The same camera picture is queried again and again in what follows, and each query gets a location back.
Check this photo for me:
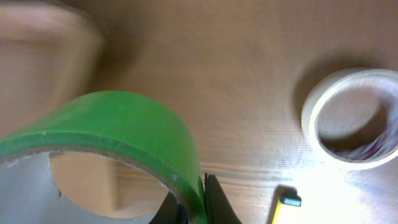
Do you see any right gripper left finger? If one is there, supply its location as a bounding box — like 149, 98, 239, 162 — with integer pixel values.
149, 192, 187, 224

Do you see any yellow black utility knife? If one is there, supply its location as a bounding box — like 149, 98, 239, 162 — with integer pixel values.
272, 192, 302, 224

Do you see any green tape roll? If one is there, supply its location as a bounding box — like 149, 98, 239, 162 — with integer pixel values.
1, 91, 206, 223

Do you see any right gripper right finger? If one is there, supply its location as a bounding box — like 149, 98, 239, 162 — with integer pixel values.
205, 173, 242, 224

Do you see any open cardboard box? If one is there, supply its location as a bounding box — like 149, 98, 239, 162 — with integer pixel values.
1, 1, 103, 136

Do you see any beige masking tape roll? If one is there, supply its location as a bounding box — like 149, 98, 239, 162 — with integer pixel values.
301, 68, 397, 170

